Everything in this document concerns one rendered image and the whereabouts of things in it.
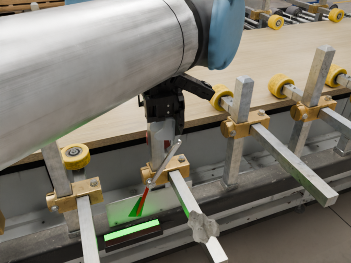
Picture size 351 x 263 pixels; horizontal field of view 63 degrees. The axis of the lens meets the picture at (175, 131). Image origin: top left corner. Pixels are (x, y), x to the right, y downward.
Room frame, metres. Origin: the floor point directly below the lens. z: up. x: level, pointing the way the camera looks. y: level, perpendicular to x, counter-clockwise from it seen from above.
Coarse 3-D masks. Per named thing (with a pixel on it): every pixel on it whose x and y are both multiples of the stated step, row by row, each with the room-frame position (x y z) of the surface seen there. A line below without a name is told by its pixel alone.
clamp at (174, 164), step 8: (176, 160) 0.62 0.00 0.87; (144, 168) 0.59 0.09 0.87; (168, 168) 0.59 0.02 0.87; (176, 168) 0.59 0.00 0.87; (184, 168) 0.60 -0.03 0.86; (144, 176) 0.57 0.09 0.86; (152, 176) 0.57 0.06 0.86; (160, 176) 0.58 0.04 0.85; (168, 176) 0.58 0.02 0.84; (184, 176) 0.60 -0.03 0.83; (144, 184) 0.57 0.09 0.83
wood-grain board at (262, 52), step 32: (256, 32) 1.75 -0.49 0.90; (288, 32) 1.75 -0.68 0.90; (320, 32) 1.75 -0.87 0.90; (256, 64) 1.26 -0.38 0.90; (288, 64) 1.26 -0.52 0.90; (192, 96) 0.95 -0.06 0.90; (256, 96) 0.95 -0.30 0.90; (96, 128) 0.74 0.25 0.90; (128, 128) 0.74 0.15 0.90; (32, 160) 0.61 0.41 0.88
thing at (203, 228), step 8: (192, 216) 0.43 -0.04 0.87; (200, 216) 0.42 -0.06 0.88; (192, 224) 0.40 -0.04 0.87; (200, 224) 0.41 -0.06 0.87; (208, 224) 0.41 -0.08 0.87; (216, 224) 0.40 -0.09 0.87; (200, 232) 0.38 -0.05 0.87; (208, 232) 0.39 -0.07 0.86; (216, 232) 0.39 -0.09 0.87; (200, 240) 0.37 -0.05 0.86; (208, 240) 0.37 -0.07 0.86
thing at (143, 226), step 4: (156, 220) 0.54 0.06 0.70; (140, 224) 0.53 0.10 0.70; (144, 224) 0.53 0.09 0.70; (148, 224) 0.53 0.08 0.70; (152, 224) 0.53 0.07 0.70; (156, 224) 0.53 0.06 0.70; (128, 228) 0.52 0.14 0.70; (132, 228) 0.52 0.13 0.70; (136, 228) 0.52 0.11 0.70; (140, 228) 0.52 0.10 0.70; (144, 228) 0.52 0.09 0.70; (116, 232) 0.50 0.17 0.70; (120, 232) 0.50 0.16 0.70; (124, 232) 0.50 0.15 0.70; (128, 232) 0.50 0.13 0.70; (104, 236) 0.49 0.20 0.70; (108, 236) 0.49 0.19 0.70; (112, 236) 0.49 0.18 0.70; (116, 236) 0.49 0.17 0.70
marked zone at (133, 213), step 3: (141, 198) 0.55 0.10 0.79; (138, 201) 0.55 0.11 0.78; (144, 201) 0.56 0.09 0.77; (135, 204) 0.55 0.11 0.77; (138, 204) 0.55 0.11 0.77; (135, 207) 0.55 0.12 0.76; (132, 210) 0.54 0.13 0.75; (135, 210) 0.55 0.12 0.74; (141, 210) 0.55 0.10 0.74; (132, 213) 0.54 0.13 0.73; (135, 213) 0.55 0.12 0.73; (141, 213) 0.55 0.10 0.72; (129, 216) 0.54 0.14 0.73; (132, 216) 0.54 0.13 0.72; (135, 216) 0.55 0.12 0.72; (138, 216) 0.55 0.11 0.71
